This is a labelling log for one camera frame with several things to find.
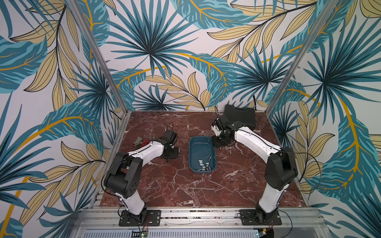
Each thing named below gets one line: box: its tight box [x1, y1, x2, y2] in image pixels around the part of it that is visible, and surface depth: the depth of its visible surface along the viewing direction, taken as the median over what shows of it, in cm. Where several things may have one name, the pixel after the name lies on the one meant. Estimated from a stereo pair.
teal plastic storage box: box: [189, 135, 217, 175], surface depth 94 cm
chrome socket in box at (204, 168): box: [197, 165, 211, 172], surface depth 92 cm
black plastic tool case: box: [220, 104, 256, 130], surface depth 119 cm
